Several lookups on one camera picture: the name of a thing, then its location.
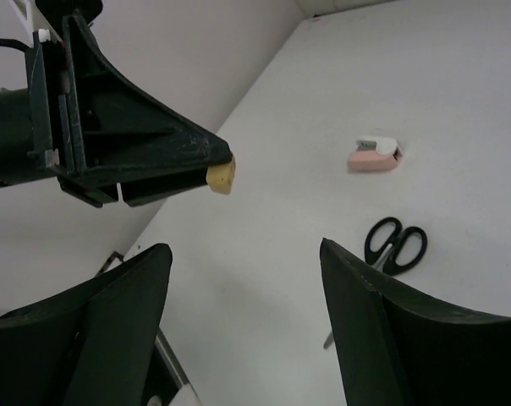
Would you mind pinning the black handled scissors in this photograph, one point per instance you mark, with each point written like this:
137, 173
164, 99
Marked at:
393, 249

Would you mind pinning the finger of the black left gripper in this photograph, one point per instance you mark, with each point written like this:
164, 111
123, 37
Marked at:
134, 184

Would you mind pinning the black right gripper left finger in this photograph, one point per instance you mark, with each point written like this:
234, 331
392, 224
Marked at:
93, 344

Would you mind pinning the pink white stapler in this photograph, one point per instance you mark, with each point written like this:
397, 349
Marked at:
374, 154

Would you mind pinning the yellow eraser block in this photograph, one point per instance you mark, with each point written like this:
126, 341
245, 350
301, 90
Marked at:
220, 178

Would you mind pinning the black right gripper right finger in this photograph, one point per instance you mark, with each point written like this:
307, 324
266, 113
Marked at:
399, 346

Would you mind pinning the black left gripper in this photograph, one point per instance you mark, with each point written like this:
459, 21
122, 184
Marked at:
113, 124

